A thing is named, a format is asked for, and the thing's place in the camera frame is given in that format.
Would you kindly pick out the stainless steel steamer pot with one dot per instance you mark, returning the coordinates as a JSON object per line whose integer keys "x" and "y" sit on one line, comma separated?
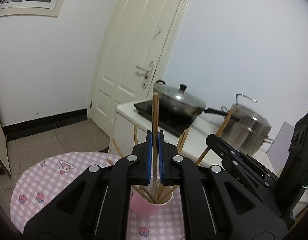
{"x": 246, "y": 129}

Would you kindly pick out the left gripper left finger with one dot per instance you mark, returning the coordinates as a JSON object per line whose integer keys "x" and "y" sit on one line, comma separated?
{"x": 96, "y": 204}

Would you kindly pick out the white kitchen cabinet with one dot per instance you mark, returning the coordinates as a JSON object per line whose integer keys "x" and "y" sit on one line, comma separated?
{"x": 126, "y": 117}

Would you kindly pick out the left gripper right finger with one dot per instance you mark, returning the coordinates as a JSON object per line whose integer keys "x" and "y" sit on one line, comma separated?
{"x": 215, "y": 205}

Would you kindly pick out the black induction cooktop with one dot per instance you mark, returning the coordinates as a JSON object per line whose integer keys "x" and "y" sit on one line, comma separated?
{"x": 169, "y": 120}

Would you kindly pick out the silver door handle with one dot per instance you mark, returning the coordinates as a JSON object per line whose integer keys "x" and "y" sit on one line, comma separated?
{"x": 147, "y": 73}

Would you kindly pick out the leaning white board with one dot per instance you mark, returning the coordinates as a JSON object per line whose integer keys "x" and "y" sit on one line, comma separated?
{"x": 0, "y": 139}

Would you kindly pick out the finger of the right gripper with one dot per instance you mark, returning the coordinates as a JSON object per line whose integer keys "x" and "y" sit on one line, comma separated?
{"x": 226, "y": 152}

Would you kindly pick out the lavender board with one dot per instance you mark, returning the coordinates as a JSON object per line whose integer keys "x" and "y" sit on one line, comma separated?
{"x": 282, "y": 141}

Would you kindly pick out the white panel door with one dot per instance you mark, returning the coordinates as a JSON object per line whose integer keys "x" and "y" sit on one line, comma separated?
{"x": 136, "y": 35}

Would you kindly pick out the pink cylindrical utensil holder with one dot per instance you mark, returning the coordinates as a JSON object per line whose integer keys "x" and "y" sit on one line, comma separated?
{"x": 141, "y": 207}

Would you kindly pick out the steel wok with lid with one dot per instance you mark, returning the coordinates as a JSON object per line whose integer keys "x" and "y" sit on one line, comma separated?
{"x": 182, "y": 102}

